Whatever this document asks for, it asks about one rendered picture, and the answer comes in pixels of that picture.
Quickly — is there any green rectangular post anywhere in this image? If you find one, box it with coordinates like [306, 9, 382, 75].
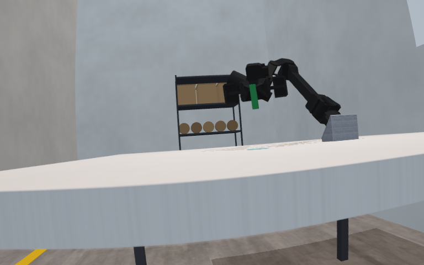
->
[249, 84, 259, 109]

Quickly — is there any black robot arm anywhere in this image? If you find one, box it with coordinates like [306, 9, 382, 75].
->
[227, 58, 341, 125]

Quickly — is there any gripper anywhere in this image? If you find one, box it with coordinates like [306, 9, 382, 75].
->
[223, 76, 288, 104]

